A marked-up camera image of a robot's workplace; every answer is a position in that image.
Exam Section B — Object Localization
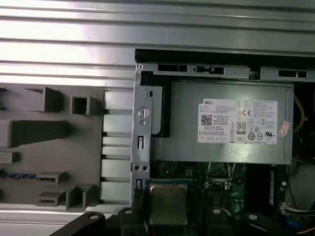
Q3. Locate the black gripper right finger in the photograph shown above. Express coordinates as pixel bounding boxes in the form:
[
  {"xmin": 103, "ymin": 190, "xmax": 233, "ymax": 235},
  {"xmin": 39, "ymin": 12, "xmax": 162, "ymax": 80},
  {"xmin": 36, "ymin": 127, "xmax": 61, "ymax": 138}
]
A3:
[{"xmin": 206, "ymin": 207, "xmax": 293, "ymax": 236}]

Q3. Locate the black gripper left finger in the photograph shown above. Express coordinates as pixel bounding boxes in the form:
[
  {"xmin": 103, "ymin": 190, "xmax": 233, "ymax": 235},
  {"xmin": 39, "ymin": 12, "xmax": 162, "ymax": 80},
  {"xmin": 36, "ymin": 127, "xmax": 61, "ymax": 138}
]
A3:
[{"xmin": 64, "ymin": 207, "xmax": 149, "ymax": 236}]

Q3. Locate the silver CPU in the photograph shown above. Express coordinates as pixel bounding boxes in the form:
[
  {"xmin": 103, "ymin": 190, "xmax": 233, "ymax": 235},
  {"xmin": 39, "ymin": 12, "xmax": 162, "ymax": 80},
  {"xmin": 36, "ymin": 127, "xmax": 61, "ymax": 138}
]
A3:
[{"xmin": 144, "ymin": 178, "xmax": 195, "ymax": 226}]

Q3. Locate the metal socket cover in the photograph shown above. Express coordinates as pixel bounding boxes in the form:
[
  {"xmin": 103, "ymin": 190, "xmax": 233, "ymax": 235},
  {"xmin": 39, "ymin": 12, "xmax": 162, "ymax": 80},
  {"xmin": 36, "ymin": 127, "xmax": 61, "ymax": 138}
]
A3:
[{"xmin": 206, "ymin": 162, "xmax": 238, "ymax": 190}]

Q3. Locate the CPU socket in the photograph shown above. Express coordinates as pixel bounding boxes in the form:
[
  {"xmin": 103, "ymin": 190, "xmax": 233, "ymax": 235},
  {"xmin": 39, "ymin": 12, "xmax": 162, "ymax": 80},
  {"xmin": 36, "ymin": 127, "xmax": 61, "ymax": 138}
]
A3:
[{"xmin": 206, "ymin": 188, "xmax": 234, "ymax": 209}]

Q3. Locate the green motherboard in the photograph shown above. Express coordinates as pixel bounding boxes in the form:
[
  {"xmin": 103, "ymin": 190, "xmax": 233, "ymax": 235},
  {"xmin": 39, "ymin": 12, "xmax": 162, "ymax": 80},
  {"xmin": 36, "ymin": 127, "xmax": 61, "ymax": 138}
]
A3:
[{"xmin": 150, "ymin": 161, "xmax": 295, "ymax": 236}]

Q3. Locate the black RAM slot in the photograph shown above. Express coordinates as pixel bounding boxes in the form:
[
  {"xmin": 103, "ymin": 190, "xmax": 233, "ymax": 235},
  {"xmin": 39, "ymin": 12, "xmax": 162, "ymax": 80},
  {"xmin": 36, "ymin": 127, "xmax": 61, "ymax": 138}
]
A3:
[{"xmin": 269, "ymin": 167, "xmax": 276, "ymax": 209}]

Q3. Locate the grey parts rack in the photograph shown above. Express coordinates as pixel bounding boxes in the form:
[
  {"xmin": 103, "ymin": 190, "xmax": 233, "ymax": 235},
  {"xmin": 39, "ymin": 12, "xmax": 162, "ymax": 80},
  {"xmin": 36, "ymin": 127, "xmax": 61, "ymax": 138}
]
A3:
[{"xmin": 0, "ymin": 85, "xmax": 106, "ymax": 211}]

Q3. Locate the grey power supply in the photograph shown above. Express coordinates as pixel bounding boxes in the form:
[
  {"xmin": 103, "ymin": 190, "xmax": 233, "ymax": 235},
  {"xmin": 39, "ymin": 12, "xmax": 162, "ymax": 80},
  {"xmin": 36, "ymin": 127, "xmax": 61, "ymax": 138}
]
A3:
[{"xmin": 150, "ymin": 81, "xmax": 295, "ymax": 166}]

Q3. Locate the black PC case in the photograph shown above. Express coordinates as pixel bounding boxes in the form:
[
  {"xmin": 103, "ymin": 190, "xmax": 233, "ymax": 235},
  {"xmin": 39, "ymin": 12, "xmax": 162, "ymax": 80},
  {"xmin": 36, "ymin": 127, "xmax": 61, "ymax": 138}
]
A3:
[{"xmin": 130, "ymin": 48, "xmax": 315, "ymax": 236}]

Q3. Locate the white wire connector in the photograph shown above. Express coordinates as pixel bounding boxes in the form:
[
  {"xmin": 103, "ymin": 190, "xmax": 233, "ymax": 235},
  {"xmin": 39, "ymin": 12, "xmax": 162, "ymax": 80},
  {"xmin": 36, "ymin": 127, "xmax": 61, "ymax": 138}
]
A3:
[{"xmin": 282, "ymin": 202, "xmax": 300, "ymax": 214}]

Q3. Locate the black cable bundle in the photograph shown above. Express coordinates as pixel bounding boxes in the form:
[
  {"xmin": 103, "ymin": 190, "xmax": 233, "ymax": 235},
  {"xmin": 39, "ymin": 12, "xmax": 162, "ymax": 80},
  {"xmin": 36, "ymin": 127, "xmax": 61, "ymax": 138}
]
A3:
[{"xmin": 294, "ymin": 207, "xmax": 315, "ymax": 218}]

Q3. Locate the yellow wire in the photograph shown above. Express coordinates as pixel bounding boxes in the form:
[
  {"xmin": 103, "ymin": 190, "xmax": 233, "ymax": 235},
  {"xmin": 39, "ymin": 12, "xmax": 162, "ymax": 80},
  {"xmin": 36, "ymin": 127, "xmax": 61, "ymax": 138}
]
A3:
[{"xmin": 294, "ymin": 94, "xmax": 306, "ymax": 135}]

